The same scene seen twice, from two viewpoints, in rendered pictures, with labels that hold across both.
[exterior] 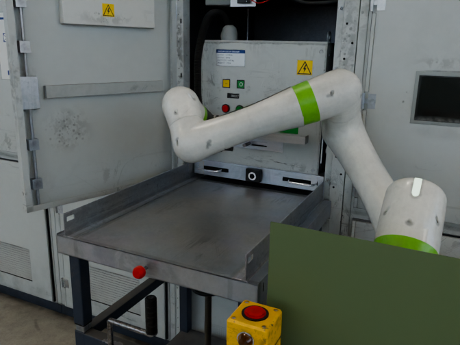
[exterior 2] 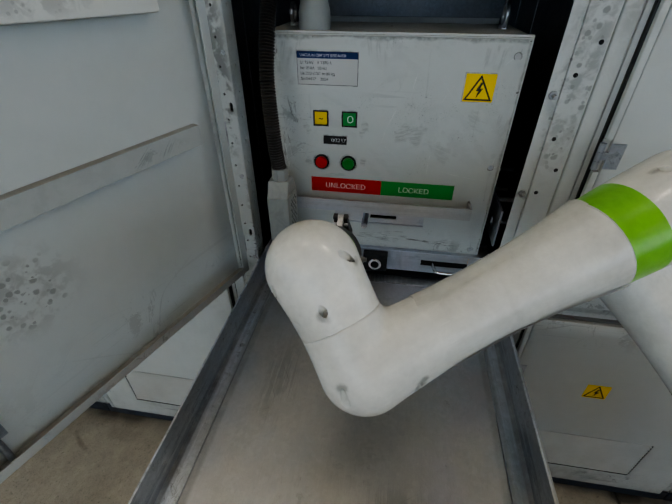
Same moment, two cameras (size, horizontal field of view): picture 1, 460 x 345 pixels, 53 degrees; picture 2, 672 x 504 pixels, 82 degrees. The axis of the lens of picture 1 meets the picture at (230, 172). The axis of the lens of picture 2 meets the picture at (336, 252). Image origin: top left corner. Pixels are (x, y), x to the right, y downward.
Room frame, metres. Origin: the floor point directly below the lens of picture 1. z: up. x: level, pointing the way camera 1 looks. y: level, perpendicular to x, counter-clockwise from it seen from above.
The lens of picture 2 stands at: (1.00, 0.22, 1.48)
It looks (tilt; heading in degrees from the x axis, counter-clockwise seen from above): 36 degrees down; 344
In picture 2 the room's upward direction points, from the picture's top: straight up
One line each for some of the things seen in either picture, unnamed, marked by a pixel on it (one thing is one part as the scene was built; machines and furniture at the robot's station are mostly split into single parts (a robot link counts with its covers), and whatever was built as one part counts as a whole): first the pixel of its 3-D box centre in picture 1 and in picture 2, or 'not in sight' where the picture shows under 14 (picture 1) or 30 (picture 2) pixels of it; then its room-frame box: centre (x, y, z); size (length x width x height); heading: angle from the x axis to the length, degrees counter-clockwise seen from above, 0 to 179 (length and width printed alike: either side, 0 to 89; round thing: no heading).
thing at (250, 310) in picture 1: (254, 314); not in sight; (0.75, -0.05, 0.90); 0.04 x 0.04 x 0.02
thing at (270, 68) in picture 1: (257, 109); (382, 162); (1.73, -0.10, 1.15); 0.48 x 0.01 x 0.48; 65
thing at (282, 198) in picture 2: not in sight; (284, 213); (1.76, 0.12, 1.04); 0.08 x 0.05 x 0.17; 155
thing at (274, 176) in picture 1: (257, 173); (376, 252); (1.75, -0.11, 0.89); 0.54 x 0.05 x 0.06; 65
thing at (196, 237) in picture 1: (209, 224); (357, 407); (1.39, 0.06, 0.82); 0.68 x 0.62 x 0.06; 155
